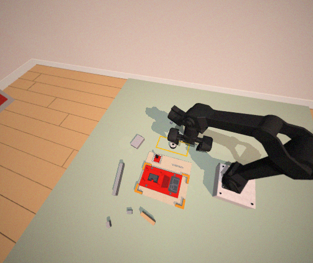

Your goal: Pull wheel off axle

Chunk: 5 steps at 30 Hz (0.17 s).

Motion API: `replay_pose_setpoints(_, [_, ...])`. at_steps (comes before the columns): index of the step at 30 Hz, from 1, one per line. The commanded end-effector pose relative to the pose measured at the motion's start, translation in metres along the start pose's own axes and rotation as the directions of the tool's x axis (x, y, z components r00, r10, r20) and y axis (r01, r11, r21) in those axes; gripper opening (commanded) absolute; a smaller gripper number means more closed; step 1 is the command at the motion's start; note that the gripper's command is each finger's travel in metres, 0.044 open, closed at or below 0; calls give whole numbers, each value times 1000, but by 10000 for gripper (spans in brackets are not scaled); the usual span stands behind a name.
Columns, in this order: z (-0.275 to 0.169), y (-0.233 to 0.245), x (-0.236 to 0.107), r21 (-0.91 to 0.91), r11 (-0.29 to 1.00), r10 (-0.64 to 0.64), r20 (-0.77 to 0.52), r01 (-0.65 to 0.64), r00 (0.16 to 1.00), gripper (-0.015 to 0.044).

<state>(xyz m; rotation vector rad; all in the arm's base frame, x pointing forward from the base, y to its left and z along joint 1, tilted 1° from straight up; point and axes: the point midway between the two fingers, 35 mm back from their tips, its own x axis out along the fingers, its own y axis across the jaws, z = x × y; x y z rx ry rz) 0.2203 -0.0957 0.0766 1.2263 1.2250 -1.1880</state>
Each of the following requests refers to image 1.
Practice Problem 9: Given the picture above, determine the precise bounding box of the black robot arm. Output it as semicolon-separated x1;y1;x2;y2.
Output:
168;103;313;194

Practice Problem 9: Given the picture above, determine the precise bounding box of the beige flat slab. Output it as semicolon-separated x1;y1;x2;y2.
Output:
134;151;192;209

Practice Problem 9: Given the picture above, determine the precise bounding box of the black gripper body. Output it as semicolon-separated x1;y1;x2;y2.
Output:
167;128;213;152

